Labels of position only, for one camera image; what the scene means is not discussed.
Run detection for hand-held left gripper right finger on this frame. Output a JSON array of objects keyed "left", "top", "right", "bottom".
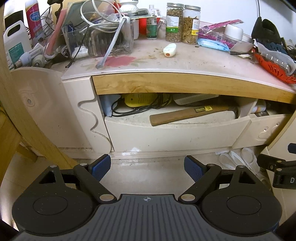
[{"left": 178, "top": 155, "right": 258, "bottom": 204}]

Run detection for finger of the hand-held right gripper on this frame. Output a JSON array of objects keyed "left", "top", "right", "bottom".
[{"left": 257, "top": 153, "right": 287, "bottom": 172}]

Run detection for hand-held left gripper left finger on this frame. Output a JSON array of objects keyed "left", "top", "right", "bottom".
[{"left": 38, "top": 154, "right": 117, "bottom": 204}]

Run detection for cream cabinet drawer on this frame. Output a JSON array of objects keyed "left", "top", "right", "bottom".
[{"left": 105, "top": 111, "right": 251, "bottom": 153}]

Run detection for small white plastic bottle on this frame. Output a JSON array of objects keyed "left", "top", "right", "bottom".
[{"left": 163, "top": 43, "right": 177, "bottom": 57}]

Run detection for cream small drawer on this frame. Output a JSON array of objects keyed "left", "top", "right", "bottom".
[{"left": 234, "top": 113, "right": 292, "bottom": 149}]

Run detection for white paper roll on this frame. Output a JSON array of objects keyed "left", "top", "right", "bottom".
[{"left": 251, "top": 100, "right": 267, "bottom": 114}]

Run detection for white cloth bag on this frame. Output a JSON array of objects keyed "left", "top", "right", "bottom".
[{"left": 99, "top": 95, "right": 122, "bottom": 117}]

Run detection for white vented electronic box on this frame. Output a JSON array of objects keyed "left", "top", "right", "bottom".
[{"left": 173, "top": 94, "right": 219, "bottom": 106}]

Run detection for cream bedside cabinet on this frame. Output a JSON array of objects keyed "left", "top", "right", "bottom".
[{"left": 10, "top": 21, "right": 296, "bottom": 160}]

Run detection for orange plastic basket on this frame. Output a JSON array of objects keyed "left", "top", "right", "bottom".
[{"left": 252, "top": 47, "right": 296, "bottom": 84}]

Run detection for clear plastic container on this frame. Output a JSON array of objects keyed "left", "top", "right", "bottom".
[{"left": 257, "top": 43, "right": 296, "bottom": 76}]

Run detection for metal shoehorn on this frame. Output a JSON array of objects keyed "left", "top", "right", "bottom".
[{"left": 96, "top": 16, "right": 130, "bottom": 69}]

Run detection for metal scraper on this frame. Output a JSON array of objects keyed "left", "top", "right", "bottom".
[{"left": 230, "top": 42, "right": 254, "bottom": 56}]

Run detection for clear plastic organizer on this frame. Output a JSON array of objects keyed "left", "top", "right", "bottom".
[{"left": 62, "top": 16, "right": 134, "bottom": 57}]

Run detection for round white light bulb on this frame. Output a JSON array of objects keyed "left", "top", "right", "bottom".
[{"left": 32, "top": 54, "right": 46, "bottom": 68}]

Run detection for blue wipes packet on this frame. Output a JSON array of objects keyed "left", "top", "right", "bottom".
[{"left": 197, "top": 38, "right": 230, "bottom": 51}]

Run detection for black cloth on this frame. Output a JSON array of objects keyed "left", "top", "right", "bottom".
[{"left": 251, "top": 17, "right": 282, "bottom": 44}]

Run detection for white cream jar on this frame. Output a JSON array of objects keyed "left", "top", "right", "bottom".
[{"left": 224, "top": 24, "right": 244, "bottom": 42}]

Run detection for pink striped package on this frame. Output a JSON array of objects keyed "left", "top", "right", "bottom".
[{"left": 199, "top": 20, "right": 244, "bottom": 47}]

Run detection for green label bottle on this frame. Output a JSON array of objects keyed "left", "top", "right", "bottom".
[{"left": 146, "top": 5, "right": 158, "bottom": 40}]

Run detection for clear jar of dried herbs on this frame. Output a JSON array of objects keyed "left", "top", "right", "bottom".
[
  {"left": 165, "top": 3, "right": 185, "bottom": 43},
  {"left": 182, "top": 5, "right": 201, "bottom": 45}
]

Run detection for red container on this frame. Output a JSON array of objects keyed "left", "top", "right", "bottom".
[{"left": 139, "top": 17, "right": 147, "bottom": 36}]

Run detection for white plastic jug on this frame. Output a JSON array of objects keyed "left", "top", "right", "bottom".
[{"left": 3, "top": 20, "right": 33, "bottom": 70}]

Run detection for teal book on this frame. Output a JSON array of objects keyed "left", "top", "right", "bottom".
[{"left": 62, "top": 1, "right": 93, "bottom": 26}]

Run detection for pink label white bottle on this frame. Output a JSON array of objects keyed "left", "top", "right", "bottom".
[{"left": 25, "top": 0, "right": 45, "bottom": 45}]

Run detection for white shower head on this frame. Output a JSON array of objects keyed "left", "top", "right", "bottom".
[{"left": 119, "top": 0, "right": 139, "bottom": 15}]

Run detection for black label white bottle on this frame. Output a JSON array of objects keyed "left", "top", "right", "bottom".
[{"left": 3, "top": 0, "right": 26, "bottom": 30}]

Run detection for white plastic straps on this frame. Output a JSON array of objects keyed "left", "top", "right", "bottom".
[{"left": 218, "top": 147, "right": 261, "bottom": 174}]

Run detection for wooden handle hammer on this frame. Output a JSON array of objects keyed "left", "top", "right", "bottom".
[{"left": 149, "top": 105, "right": 238, "bottom": 126}]

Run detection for yellow shoe dryer with cable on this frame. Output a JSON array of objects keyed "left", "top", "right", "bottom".
[{"left": 112, "top": 93, "right": 173, "bottom": 115}]

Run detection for wooden chair frame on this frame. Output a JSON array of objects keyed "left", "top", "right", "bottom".
[{"left": 0, "top": 35, "right": 78, "bottom": 172}]

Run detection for white cables bundle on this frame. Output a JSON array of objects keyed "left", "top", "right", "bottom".
[{"left": 80, "top": 0, "right": 130, "bottom": 30}]

